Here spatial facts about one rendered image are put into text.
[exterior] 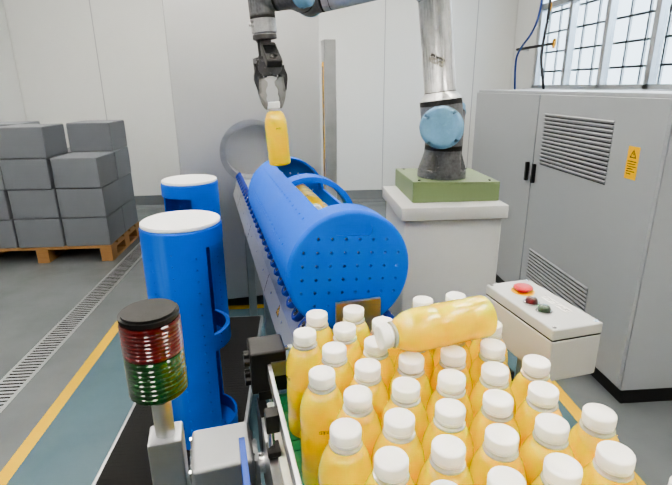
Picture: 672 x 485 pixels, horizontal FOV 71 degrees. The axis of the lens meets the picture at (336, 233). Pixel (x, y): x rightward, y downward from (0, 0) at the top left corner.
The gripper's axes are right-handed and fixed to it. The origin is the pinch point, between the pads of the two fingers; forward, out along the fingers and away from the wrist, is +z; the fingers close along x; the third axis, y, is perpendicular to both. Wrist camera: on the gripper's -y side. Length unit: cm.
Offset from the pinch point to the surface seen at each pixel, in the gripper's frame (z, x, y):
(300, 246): 27, 9, -56
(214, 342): 82, 29, 13
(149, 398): 25, 38, -101
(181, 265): 50, 35, 11
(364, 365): 34, 10, -91
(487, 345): 36, -11, -93
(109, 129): 23, 84, 338
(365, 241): 28, -5, -57
